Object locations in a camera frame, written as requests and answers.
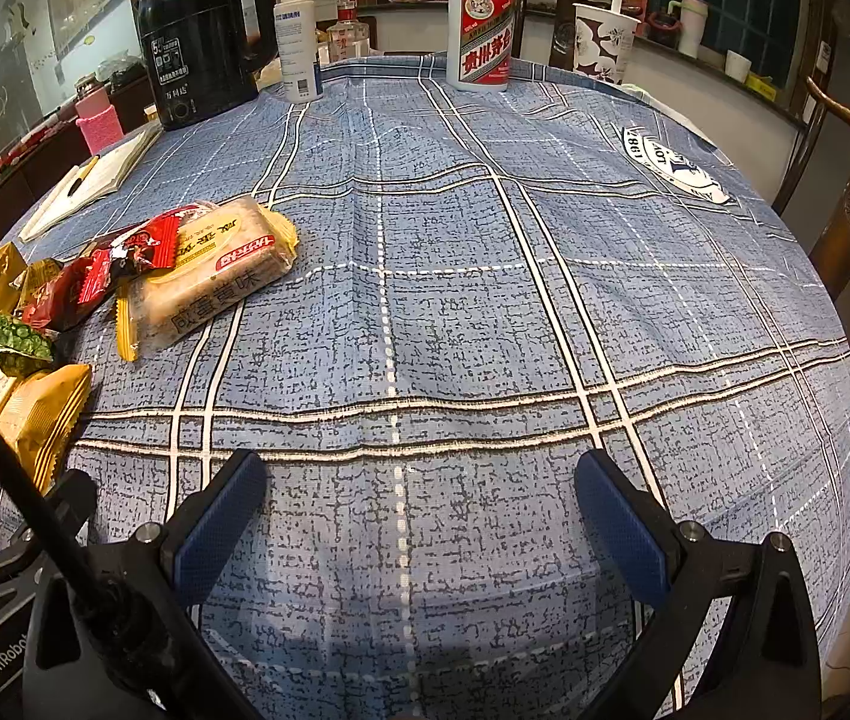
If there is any gold brown biscuit pack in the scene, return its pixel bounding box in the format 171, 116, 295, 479
0, 364, 91, 494

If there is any green pea snack packet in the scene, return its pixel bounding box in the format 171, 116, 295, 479
0, 312, 57, 379

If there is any large yellow cracker pack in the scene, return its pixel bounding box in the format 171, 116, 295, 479
116, 195, 299, 362

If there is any dark red foil snack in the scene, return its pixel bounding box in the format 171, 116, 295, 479
20, 247, 128, 332

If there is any red chocolate bar wrapper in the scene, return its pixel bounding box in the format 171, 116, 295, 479
82, 203, 212, 278

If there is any blue plaid tablecloth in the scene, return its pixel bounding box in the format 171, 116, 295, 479
0, 57, 850, 718

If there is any open white notebook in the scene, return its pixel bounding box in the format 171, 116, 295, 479
18, 121, 163, 242

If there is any dark wooden sideboard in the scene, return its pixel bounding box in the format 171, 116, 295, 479
0, 73, 157, 280

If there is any black yellow pen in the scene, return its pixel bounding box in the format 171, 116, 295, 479
67, 154, 100, 197

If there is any pink sleeved water bottle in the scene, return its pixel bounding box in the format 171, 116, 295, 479
75, 86, 124, 154

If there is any black electric kettle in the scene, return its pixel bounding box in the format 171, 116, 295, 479
137, 0, 278, 130

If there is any white paper cup with straw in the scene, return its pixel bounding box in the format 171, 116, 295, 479
573, 0, 639, 85

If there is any small clear glass bottle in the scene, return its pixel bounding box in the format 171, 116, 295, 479
327, 0, 371, 64

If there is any white spray bottle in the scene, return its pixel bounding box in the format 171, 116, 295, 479
274, 0, 322, 104

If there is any white tumbler on sill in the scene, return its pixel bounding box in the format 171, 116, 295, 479
667, 0, 708, 59

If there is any white red liquor bottle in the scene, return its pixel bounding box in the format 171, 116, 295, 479
446, 0, 516, 91

